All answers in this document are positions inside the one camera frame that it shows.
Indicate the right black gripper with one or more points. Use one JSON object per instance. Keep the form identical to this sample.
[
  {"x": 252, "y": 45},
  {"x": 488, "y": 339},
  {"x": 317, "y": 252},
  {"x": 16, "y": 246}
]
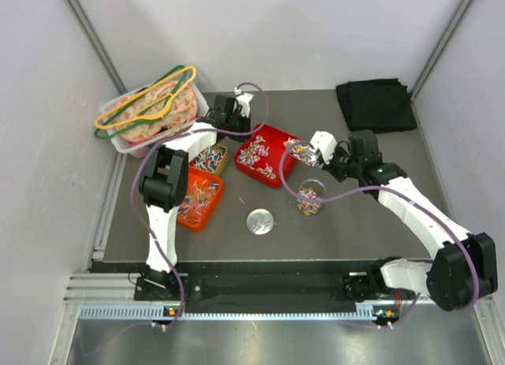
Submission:
[{"x": 330, "y": 169}]

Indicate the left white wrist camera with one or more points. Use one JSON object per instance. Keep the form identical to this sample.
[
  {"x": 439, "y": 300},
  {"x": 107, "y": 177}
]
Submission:
[{"x": 243, "y": 100}]

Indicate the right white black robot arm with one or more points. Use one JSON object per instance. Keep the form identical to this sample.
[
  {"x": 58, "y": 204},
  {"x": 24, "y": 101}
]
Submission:
[{"x": 463, "y": 265}]

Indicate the gold tin candy box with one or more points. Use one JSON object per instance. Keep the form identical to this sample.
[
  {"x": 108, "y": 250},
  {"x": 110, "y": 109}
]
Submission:
[{"x": 211, "y": 160}]

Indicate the white plastic basket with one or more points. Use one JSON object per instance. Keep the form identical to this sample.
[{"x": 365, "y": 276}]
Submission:
[{"x": 137, "y": 151}]

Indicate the floral patterned cloth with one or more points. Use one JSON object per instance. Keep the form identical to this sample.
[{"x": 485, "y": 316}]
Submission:
[{"x": 182, "y": 109}]

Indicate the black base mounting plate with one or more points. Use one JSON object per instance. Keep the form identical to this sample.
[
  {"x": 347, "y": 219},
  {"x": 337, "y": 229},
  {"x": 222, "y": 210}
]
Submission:
[{"x": 259, "y": 287}]

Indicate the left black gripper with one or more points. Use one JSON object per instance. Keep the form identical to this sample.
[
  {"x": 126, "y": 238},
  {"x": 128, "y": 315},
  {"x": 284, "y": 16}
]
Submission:
[{"x": 245, "y": 120}]

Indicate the black folded cloth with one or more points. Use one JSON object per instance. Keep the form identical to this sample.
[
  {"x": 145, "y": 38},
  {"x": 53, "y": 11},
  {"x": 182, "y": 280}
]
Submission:
[{"x": 380, "y": 105}]

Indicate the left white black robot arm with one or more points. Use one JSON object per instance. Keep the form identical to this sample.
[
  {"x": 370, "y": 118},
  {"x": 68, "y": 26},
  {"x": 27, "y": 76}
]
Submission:
[{"x": 164, "y": 179}]

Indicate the green clothes hanger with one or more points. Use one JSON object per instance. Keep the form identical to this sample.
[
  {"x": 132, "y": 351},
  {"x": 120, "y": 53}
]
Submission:
[{"x": 183, "y": 74}]

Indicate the clear glass jar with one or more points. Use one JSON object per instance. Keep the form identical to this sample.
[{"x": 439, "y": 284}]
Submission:
[{"x": 308, "y": 192}]

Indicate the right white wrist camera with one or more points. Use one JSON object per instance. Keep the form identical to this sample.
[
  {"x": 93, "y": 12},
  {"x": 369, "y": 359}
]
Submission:
[{"x": 324, "y": 145}]

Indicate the pile of wrapped candies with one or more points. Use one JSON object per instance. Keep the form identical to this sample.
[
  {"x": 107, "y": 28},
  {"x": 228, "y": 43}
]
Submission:
[{"x": 254, "y": 157}]

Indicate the silver metal scoop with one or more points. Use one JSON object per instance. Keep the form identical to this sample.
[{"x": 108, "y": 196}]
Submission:
[{"x": 302, "y": 151}]

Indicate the aluminium frame rail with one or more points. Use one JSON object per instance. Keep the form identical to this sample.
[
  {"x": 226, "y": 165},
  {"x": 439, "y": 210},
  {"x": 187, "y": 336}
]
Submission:
[{"x": 118, "y": 288}]

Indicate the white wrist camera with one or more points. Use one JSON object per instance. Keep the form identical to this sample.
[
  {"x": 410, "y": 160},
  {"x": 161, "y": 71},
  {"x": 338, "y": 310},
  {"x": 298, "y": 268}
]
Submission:
[
  {"x": 243, "y": 100},
  {"x": 324, "y": 145}
]

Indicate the silver round jar lid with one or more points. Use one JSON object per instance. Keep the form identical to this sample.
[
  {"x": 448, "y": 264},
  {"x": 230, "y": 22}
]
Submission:
[{"x": 260, "y": 221}]

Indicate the red candy tray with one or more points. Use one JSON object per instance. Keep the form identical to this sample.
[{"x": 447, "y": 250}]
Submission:
[{"x": 275, "y": 138}]

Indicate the orange candy tray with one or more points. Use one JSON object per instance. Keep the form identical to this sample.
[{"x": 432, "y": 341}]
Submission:
[{"x": 203, "y": 195}]

